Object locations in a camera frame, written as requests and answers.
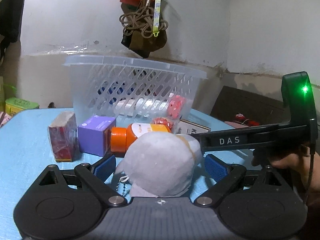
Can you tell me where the brown hanging bag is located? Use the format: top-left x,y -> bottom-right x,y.
119,6 -> 169,59

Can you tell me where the small red packet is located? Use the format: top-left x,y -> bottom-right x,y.
151,116 -> 174,130

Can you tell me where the white box with black text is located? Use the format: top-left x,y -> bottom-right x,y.
177,119 -> 210,135

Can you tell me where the red tissue pack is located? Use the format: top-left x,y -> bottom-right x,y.
48,111 -> 78,162

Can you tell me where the person's right hand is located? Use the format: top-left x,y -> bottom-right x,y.
252,145 -> 319,209

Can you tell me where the purple cardboard box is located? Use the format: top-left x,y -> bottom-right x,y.
78,115 -> 116,157

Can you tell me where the white grey plush toy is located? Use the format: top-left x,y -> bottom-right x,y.
115,132 -> 203,198

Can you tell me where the orange cap bottle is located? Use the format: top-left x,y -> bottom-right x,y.
110,123 -> 171,153

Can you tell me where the dark headboard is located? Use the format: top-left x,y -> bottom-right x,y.
210,86 -> 290,126

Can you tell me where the translucent plastic basket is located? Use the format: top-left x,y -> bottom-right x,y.
65,55 -> 207,126

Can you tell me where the black hanging garment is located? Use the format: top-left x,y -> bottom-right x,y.
1,0 -> 24,64

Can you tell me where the yellow green lanyard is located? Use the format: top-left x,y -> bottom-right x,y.
152,0 -> 164,38

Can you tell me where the red white box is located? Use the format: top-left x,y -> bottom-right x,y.
167,95 -> 187,120

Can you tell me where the white pill bottle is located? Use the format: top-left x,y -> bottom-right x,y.
113,98 -> 170,118

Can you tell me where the pink pillow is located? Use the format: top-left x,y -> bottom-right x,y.
225,121 -> 248,128

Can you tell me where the coiled brown rope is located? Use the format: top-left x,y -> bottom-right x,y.
119,0 -> 169,39

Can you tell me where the yellow box with green lid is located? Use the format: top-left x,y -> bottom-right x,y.
5,98 -> 40,116

